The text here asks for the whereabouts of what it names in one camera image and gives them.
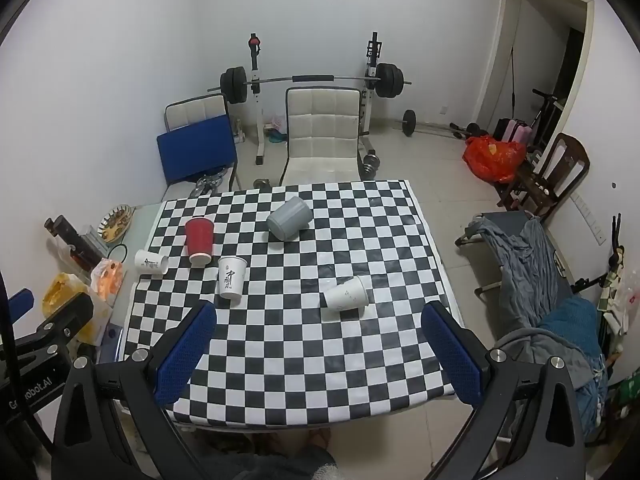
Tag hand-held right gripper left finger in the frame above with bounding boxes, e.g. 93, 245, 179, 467
52, 300, 218, 480

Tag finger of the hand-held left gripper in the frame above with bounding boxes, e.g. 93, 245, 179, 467
12, 292, 96, 361
4, 287, 36, 330

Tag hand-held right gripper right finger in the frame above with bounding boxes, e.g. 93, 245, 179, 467
421, 301, 587, 480

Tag small white printed cup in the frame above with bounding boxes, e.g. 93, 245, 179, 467
134, 249, 170, 276

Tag red paper cup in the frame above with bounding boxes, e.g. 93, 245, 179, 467
184, 217, 216, 268

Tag white paper cup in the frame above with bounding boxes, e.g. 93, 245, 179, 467
320, 275, 370, 311

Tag grey cup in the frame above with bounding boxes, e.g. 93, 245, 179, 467
266, 196, 314, 241

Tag tall white printed cup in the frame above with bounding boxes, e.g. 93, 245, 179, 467
217, 256, 248, 302

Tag yellow plastic bag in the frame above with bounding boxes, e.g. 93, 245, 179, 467
42, 272, 97, 343

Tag orange plastic bag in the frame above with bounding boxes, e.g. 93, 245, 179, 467
90, 258, 125, 302

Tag dark bottle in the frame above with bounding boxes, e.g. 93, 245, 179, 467
44, 215, 103, 270

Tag plate with food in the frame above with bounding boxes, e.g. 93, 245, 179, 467
96, 204, 134, 242

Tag black and white checkered tablecloth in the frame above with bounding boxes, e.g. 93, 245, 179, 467
122, 178, 463, 428

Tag grey cloth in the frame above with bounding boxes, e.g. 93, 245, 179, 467
472, 214, 608, 411

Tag teal blanket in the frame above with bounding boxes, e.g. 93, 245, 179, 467
540, 297, 610, 428

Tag person's legs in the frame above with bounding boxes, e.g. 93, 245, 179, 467
202, 429, 343, 480

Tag folding cot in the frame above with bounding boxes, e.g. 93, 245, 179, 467
454, 211, 583, 311

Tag white plastic bag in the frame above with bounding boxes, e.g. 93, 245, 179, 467
597, 260, 640, 337

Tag red plastic bag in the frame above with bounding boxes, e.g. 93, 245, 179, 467
462, 135, 527, 184

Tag blue board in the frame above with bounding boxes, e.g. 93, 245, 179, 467
156, 114, 238, 185

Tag dark wooden chair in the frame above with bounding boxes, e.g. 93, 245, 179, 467
496, 132, 591, 222

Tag pink suitcase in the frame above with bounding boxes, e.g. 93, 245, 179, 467
495, 117, 532, 144

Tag short barbell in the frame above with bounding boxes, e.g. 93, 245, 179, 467
387, 109, 481, 139

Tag white padded chair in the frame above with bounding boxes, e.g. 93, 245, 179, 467
164, 94, 242, 202
278, 87, 363, 186

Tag white barbell rack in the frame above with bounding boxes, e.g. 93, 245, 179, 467
247, 32, 386, 166

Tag black scooter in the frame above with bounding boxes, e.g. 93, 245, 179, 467
529, 89, 566, 150

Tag long barbell with black plates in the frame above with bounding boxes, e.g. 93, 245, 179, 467
220, 62, 413, 106

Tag metal chain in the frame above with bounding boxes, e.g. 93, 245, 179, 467
189, 172, 223, 198

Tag white wall socket strip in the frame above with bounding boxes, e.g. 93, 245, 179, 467
574, 191, 608, 247

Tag white door frame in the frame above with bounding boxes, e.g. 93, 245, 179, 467
477, 0, 596, 161

